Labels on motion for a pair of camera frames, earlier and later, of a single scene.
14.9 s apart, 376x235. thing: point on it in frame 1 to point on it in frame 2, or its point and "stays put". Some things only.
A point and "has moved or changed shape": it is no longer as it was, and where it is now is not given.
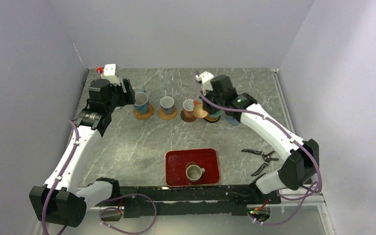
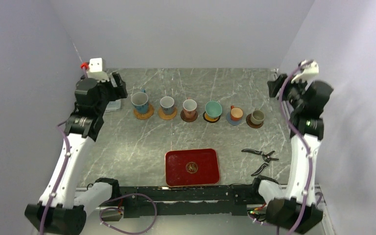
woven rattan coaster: [151, 110] stays put
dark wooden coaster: [187, 119] stays put
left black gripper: [130, 93] to [121, 84]
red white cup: [188, 106] stays put
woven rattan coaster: [162, 115] stays put
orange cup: [199, 112] has moved or changed shape
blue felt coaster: [232, 120] stays put
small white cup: [167, 103] stays put
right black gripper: [209, 109] to [274, 85]
